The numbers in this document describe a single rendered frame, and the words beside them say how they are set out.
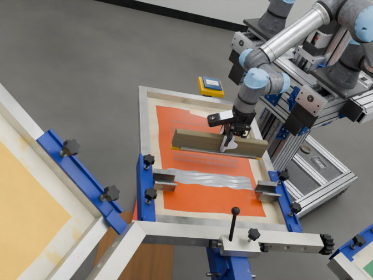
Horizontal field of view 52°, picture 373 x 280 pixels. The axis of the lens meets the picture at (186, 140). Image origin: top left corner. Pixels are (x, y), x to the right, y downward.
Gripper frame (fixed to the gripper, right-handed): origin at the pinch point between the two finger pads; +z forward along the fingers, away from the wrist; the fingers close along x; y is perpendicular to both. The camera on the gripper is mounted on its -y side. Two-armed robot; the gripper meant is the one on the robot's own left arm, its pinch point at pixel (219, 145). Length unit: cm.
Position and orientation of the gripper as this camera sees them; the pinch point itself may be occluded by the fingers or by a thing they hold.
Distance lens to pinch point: 153.6
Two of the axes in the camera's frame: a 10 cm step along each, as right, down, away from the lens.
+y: 9.6, 1.3, 2.6
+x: -1.1, -6.8, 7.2
